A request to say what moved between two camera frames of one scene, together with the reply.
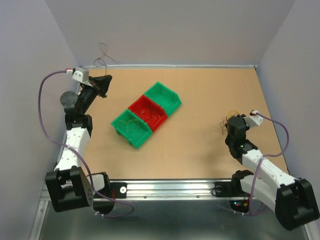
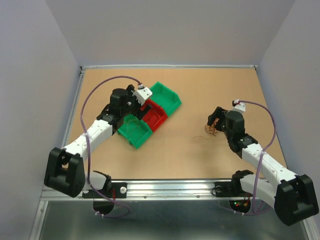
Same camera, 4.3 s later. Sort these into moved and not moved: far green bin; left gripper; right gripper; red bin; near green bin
Moved: right gripper; left gripper
Not moved: red bin; near green bin; far green bin
